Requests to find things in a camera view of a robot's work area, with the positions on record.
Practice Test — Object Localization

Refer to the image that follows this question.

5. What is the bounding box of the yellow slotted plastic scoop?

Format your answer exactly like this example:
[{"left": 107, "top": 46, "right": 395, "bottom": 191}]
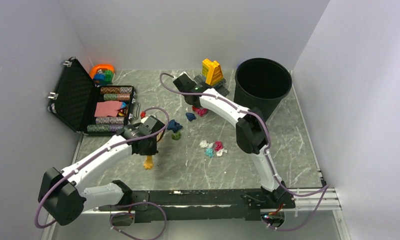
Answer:
[{"left": 143, "top": 132, "right": 164, "bottom": 170}]

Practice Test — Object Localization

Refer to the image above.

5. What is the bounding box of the magenta scrap under scoop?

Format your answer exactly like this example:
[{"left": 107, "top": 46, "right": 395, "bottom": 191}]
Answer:
[{"left": 214, "top": 141, "right": 224, "bottom": 152}]

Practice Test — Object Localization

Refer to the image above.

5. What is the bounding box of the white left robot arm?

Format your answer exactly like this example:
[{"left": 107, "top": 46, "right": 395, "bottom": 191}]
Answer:
[{"left": 38, "top": 115, "right": 166, "bottom": 226}]

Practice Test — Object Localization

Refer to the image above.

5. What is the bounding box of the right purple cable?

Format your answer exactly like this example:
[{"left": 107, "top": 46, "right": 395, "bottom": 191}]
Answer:
[{"left": 159, "top": 72, "right": 330, "bottom": 233}]

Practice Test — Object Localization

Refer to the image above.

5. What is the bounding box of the teal scrap front centre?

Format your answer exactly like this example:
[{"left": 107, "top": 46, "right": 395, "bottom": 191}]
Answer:
[{"left": 205, "top": 148, "right": 214, "bottom": 158}]

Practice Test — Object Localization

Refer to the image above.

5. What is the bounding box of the white scrap under scoop handle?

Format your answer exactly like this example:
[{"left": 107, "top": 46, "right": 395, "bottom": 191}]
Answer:
[{"left": 216, "top": 148, "right": 228, "bottom": 157}]

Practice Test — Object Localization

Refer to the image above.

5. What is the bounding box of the white paper scrap in scoop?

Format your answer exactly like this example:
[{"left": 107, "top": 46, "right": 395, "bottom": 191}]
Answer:
[{"left": 199, "top": 140, "right": 209, "bottom": 148}]

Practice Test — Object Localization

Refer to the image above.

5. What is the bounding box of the black ribbed waste bin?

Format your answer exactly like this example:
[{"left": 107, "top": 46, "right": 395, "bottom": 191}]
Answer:
[{"left": 233, "top": 57, "right": 292, "bottom": 121}]

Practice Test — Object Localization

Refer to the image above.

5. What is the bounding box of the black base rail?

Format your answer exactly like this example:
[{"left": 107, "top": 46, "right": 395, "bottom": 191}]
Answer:
[{"left": 99, "top": 188, "right": 296, "bottom": 223}]

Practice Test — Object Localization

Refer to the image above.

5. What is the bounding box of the black poker chip case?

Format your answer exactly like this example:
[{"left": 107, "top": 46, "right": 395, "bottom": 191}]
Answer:
[{"left": 47, "top": 57, "right": 139, "bottom": 137}]

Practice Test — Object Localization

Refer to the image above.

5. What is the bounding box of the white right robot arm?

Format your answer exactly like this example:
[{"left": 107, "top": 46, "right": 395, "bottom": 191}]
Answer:
[{"left": 173, "top": 72, "right": 293, "bottom": 208}]

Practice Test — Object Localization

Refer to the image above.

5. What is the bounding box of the yellow block tower on plate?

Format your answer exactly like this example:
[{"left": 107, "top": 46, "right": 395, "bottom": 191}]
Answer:
[{"left": 194, "top": 58, "right": 229, "bottom": 97}]

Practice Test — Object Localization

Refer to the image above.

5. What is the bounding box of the small dark blue paper scrap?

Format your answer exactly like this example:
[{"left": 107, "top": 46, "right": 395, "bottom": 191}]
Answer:
[{"left": 167, "top": 119, "right": 183, "bottom": 133}]

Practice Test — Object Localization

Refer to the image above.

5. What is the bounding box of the green crumpled paper scrap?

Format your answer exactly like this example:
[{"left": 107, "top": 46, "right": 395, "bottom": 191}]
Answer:
[{"left": 171, "top": 131, "right": 181, "bottom": 141}]

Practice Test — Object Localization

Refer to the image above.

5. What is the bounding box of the pink crumpled paper scrap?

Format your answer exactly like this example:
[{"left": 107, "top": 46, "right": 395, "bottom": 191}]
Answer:
[{"left": 192, "top": 106, "right": 208, "bottom": 117}]

